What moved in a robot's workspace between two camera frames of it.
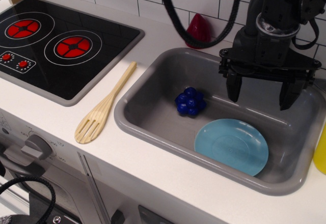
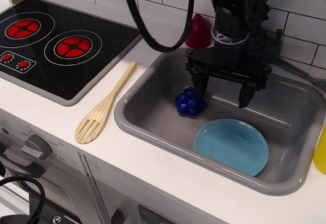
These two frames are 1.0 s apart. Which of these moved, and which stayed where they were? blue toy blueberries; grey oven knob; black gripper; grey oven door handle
Moved: black gripper
Stayed: grey oven door handle; grey oven knob; blue toy blueberries
